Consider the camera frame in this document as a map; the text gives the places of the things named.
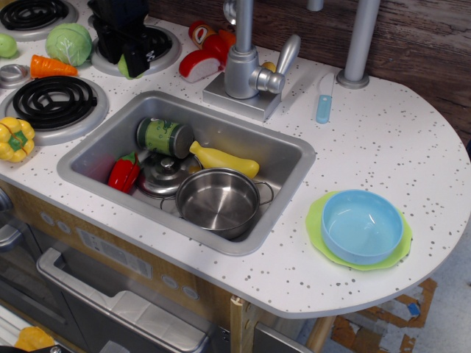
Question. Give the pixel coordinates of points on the green toy broccoli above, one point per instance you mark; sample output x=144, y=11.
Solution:
x=125, y=70

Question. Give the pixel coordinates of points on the silver toy faucet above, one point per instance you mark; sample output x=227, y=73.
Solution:
x=246, y=87

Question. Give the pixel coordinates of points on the red white toy slice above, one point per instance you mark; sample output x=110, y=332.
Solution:
x=198, y=65

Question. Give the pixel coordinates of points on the yellow toy bell pepper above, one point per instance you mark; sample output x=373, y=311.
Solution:
x=17, y=139

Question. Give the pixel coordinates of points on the grey support pole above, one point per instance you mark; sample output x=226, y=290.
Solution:
x=354, y=75

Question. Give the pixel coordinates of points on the silver oven door handle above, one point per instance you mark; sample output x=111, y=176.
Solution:
x=124, y=322

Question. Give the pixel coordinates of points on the silver stove knob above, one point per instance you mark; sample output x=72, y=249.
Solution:
x=14, y=75

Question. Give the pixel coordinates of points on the yellow toy squash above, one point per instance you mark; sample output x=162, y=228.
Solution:
x=214, y=158

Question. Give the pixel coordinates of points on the light green toy apple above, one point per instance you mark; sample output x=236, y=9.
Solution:
x=8, y=46

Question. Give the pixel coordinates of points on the silver metal sink basin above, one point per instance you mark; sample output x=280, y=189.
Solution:
x=284, y=161

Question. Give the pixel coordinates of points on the black rear right burner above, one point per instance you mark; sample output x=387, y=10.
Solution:
x=167, y=55

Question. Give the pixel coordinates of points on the steel pot lid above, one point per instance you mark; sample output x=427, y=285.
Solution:
x=161, y=175

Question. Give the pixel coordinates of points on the green labelled toy can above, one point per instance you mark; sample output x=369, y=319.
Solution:
x=165, y=137

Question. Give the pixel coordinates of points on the green toy cabbage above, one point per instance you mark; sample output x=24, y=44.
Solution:
x=69, y=43

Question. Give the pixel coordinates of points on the black rear left burner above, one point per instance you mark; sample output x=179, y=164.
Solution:
x=34, y=20

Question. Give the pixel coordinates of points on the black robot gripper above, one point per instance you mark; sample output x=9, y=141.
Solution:
x=120, y=24

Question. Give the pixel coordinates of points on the green plastic plate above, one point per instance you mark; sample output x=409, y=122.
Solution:
x=313, y=226

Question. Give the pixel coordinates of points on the blue plastic bowl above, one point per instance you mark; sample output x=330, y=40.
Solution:
x=361, y=227

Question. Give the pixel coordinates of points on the blue handled toy knife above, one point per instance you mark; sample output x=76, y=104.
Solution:
x=325, y=98

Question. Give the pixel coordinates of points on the yellow object bottom left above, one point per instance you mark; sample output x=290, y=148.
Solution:
x=33, y=338

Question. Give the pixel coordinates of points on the steel pan with handles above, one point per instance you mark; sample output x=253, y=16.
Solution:
x=223, y=201

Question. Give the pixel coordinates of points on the red toy pepper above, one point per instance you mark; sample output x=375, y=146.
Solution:
x=125, y=172

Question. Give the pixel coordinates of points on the black front stove burner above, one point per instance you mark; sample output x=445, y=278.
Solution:
x=58, y=108

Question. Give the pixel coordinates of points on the orange toy carrot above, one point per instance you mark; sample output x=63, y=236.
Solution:
x=41, y=67

